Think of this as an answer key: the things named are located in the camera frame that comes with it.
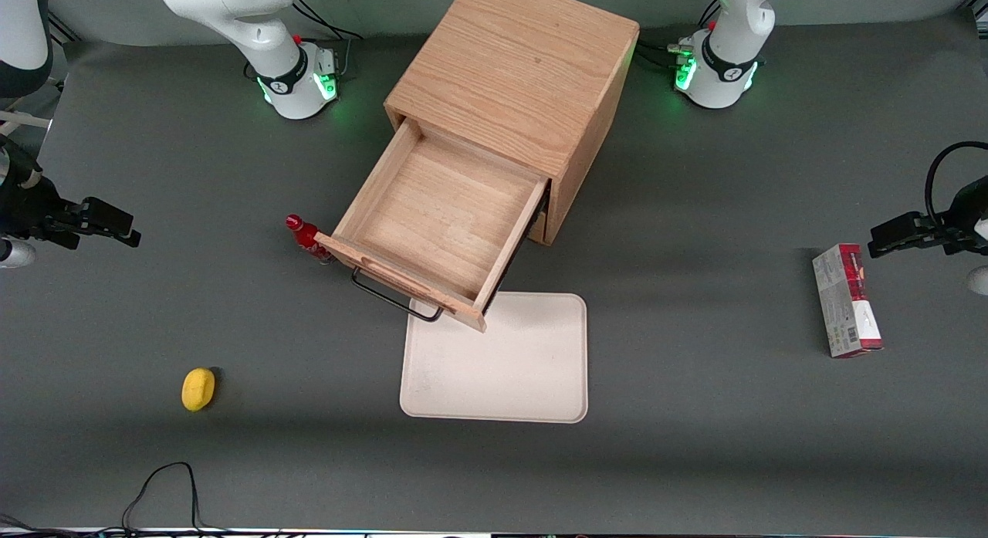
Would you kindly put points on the yellow lemon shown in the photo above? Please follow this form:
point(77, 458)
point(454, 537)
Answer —
point(197, 389)

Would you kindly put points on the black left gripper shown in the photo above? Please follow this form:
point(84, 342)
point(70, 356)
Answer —
point(959, 220)

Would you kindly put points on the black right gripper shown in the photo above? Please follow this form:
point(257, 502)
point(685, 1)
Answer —
point(25, 211)

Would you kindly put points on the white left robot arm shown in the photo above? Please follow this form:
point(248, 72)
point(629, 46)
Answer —
point(725, 67)

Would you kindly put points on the white frame bar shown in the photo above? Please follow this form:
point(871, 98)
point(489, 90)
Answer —
point(23, 121)

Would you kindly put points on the beige rectangular tray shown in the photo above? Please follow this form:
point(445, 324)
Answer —
point(525, 368)

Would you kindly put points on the red cola bottle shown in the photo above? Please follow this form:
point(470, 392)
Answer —
point(302, 231)

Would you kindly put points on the grey and red carton box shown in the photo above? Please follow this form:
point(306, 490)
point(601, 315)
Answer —
point(845, 302)

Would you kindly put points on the wooden two-drawer cabinet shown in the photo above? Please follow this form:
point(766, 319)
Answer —
point(517, 59)

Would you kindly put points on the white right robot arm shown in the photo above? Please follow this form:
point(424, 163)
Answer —
point(270, 59)

